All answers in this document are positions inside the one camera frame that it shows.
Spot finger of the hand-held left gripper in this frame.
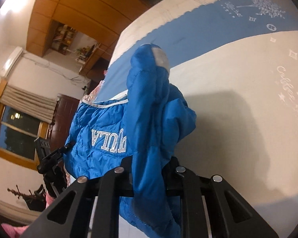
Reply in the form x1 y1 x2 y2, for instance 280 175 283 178
34 137 51 160
42 141 76 163

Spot white air conditioner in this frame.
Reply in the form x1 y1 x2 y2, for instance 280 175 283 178
0 47 24 78

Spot beige roman blind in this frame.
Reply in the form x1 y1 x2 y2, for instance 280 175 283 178
0 83 60 125

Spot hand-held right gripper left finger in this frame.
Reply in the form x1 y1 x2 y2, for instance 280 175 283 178
33 157 137 238

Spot blue quilted down jacket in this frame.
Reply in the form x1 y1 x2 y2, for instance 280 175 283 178
64 43 197 238

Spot brown wooden wardrobe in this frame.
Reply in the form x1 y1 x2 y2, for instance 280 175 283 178
26 0 153 59

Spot wooden framed window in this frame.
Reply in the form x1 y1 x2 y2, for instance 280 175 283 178
0 81 50 169

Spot blue white printed bedsheet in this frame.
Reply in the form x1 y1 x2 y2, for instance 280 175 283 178
88 0 298 238

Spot wall cables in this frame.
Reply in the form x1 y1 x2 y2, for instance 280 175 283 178
22 54 91 83

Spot wooden bookshelf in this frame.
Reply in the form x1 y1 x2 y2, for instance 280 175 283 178
49 20 78 55

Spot pink floral quilt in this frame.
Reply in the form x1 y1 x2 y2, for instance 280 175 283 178
81 70 108 103

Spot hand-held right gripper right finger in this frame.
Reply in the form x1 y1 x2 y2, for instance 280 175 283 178
161 157 280 238

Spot pink cloth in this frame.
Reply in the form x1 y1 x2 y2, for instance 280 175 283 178
0 223 31 238

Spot wooden desk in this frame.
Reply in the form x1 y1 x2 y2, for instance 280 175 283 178
77 42 118 83

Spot dark wooden door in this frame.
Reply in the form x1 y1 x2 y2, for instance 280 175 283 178
50 93 81 152

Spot dark coat rack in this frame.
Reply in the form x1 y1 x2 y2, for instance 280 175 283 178
7 184 48 212

